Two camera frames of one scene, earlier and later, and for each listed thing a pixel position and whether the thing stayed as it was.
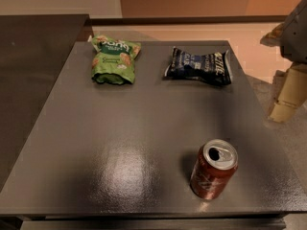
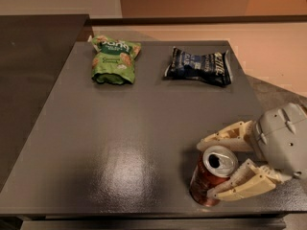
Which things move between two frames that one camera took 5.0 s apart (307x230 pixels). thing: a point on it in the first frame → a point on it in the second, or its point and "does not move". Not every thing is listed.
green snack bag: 113,61 does not move
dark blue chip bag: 214,67 does not move
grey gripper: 295,37 → 283,141
